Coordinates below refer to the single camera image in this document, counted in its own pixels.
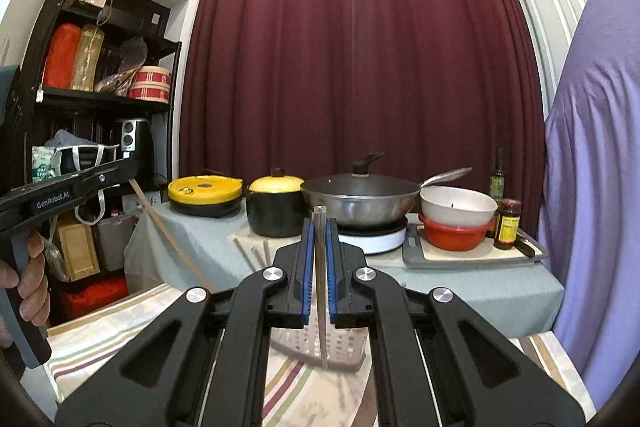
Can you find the brown wooden chopstick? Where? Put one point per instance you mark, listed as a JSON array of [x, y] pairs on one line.
[[320, 257], [170, 234]]

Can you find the red striped round box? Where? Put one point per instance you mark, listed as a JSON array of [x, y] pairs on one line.
[[150, 84]]

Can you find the black pot with yellow lid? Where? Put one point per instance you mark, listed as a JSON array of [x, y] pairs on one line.
[[272, 212]]

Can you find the steel wok with lid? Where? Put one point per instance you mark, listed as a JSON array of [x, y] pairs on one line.
[[360, 202]]

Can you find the person's left hand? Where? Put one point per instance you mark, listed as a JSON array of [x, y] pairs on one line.
[[35, 302]]

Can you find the green and white packet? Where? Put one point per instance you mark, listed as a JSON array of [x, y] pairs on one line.
[[44, 164]]

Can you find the dark plastic bag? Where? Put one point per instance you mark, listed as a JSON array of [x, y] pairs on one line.
[[125, 62]]

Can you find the yellow and black electric griddle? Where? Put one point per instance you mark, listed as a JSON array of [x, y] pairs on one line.
[[205, 194]]

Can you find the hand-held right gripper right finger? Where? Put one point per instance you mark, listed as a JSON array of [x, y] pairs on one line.
[[331, 267]]

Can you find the red bowl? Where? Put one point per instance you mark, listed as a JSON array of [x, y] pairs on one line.
[[455, 237]]

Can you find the dark oil bottle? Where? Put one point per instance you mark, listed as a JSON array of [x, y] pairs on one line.
[[497, 177]]

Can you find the white induction cooker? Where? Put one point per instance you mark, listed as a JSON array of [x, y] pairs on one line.
[[380, 239]]

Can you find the grey-green tablecloth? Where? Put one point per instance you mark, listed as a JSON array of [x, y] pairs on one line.
[[475, 297]]

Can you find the purple cloth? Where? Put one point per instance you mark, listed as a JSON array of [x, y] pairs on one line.
[[590, 157]]

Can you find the pale wooden chopstick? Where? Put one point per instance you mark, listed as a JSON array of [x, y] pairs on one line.
[[255, 258], [265, 254], [242, 253]]

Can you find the black shelf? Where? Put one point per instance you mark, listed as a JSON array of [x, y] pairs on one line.
[[165, 57]]

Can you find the red package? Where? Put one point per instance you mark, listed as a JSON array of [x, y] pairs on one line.
[[60, 57]]

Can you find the grey tray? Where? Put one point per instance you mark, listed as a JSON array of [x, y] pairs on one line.
[[475, 259]]

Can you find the sauce jar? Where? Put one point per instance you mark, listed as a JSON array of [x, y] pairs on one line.
[[507, 227]]

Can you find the black air fryer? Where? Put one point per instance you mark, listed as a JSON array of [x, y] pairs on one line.
[[137, 142]]

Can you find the white perforated utensil basket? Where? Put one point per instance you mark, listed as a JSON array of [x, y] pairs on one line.
[[345, 347]]

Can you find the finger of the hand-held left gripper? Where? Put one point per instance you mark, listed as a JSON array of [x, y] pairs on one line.
[[107, 179]]

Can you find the white bowl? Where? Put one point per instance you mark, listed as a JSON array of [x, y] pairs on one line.
[[457, 204]]

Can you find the wooden box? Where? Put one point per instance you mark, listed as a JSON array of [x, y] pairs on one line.
[[77, 249]]

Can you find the striped tablecloth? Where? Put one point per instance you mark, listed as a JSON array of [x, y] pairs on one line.
[[100, 347]]

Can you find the clear golden package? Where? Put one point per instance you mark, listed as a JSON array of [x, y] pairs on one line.
[[87, 57]]

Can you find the red cloth bundle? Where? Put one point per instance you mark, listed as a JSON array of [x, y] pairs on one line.
[[90, 299]]

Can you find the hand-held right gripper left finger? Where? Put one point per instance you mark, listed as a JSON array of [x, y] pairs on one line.
[[307, 267]]

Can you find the grey bin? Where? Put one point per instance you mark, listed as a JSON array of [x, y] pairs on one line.
[[115, 242]]

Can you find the dark red curtain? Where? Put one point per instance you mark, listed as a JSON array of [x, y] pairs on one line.
[[350, 57]]

